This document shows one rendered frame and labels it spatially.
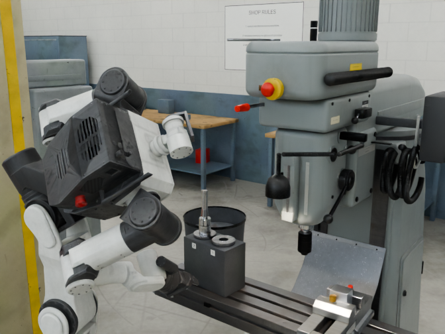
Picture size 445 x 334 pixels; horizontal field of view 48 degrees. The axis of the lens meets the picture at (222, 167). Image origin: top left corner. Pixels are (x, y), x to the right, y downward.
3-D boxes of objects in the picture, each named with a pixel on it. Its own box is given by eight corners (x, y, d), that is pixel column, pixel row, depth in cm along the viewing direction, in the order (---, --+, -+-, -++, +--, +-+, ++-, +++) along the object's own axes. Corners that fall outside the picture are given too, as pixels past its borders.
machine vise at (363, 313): (336, 365, 148) (338, 332, 145) (291, 348, 156) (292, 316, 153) (375, 313, 176) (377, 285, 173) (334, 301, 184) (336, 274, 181)
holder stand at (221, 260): (224, 298, 187) (224, 248, 182) (183, 279, 201) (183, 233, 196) (245, 287, 195) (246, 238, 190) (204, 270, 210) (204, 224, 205)
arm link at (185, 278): (165, 305, 174) (149, 297, 164) (157, 279, 179) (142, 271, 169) (197, 289, 172) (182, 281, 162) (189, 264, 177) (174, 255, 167)
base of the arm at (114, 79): (89, 109, 145) (125, 105, 142) (93, 68, 149) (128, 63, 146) (113, 126, 159) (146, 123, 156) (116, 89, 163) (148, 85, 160)
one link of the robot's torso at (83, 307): (38, 342, 163) (12, 205, 154) (70, 315, 180) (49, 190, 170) (77, 346, 158) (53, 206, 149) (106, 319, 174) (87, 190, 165)
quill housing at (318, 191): (322, 234, 155) (326, 132, 147) (265, 220, 167) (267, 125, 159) (347, 217, 170) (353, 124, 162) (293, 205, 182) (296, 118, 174)
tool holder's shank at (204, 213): (207, 216, 197) (207, 188, 194) (209, 218, 194) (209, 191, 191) (199, 217, 196) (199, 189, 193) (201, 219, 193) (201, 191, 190)
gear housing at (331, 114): (328, 134, 144) (329, 99, 141) (256, 126, 158) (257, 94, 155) (371, 120, 169) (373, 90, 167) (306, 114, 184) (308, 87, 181)
